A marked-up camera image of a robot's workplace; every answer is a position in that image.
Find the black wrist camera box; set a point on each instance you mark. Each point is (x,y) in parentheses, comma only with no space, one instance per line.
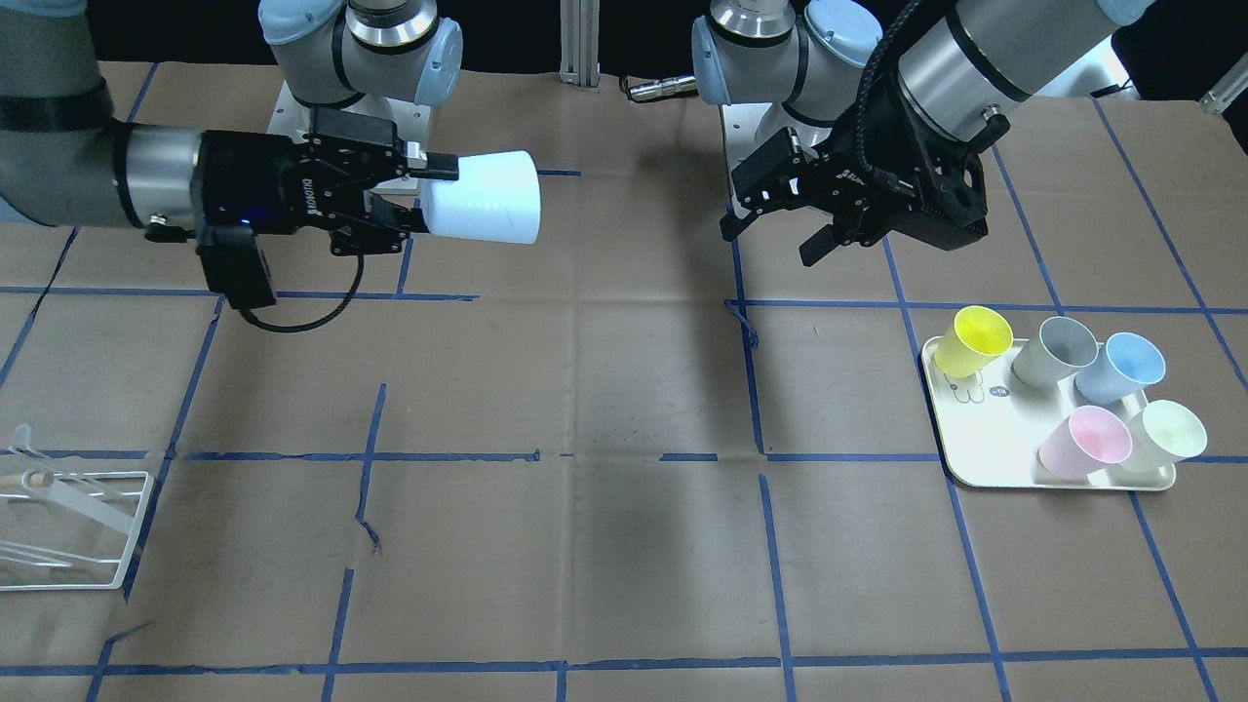
(234,266)

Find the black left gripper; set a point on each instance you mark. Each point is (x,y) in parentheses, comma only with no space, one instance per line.
(850,185)

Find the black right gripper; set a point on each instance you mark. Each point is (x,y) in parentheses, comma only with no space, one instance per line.
(255,180)

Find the white wire cup rack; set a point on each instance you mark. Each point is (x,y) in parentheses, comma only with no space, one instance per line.
(64,527)

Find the white plastic cup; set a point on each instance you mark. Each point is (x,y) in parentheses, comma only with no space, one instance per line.
(496,198)

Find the blue plastic cup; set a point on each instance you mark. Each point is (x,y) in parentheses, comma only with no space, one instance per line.
(1126,363)

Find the cream plastic tray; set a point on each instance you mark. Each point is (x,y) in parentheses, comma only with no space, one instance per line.
(991,427)

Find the grey plastic cup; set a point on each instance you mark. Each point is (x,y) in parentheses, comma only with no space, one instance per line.
(1061,347)

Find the pale green plastic cup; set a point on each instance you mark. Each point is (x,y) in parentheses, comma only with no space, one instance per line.
(1162,433)

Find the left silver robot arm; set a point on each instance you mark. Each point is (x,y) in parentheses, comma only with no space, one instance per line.
(964,74)

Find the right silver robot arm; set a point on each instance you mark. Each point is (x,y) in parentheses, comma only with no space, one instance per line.
(166,148)

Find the pink plastic cup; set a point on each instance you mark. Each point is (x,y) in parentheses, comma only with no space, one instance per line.
(1090,439)

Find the yellow plastic cup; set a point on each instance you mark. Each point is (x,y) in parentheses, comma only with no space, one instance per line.
(977,335)

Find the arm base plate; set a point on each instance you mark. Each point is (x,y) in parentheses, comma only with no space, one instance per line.
(296,121)
(745,126)

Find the aluminium frame post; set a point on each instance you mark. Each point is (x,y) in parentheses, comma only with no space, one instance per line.
(579,31)

